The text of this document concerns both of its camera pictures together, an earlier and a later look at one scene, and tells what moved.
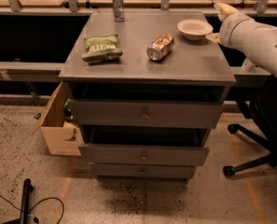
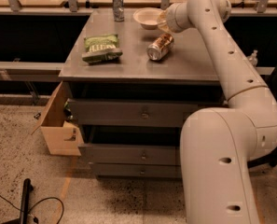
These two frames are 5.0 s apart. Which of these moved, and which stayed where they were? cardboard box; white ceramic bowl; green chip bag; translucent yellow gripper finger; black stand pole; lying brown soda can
Moved: translucent yellow gripper finger; white ceramic bowl
Stayed: lying brown soda can; green chip bag; black stand pole; cardboard box
